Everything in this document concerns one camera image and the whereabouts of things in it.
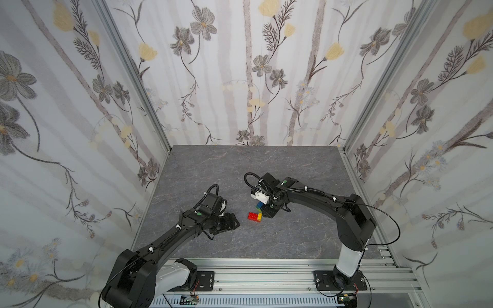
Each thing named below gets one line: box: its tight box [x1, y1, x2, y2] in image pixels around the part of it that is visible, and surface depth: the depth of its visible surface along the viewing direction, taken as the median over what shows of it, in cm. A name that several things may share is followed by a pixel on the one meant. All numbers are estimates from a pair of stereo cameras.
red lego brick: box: [247, 211, 261, 223], surface depth 92 cm
